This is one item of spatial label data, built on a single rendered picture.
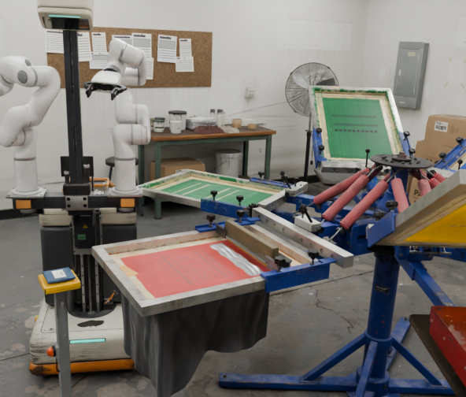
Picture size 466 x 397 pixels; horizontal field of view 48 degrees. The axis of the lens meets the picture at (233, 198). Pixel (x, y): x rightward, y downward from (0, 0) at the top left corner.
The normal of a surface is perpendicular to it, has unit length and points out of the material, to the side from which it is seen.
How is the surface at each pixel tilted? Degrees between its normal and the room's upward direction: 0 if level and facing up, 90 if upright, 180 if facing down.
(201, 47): 90
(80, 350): 90
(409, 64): 90
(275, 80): 90
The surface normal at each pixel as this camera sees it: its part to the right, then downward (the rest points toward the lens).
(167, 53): 0.46, 0.22
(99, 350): 0.18, 0.29
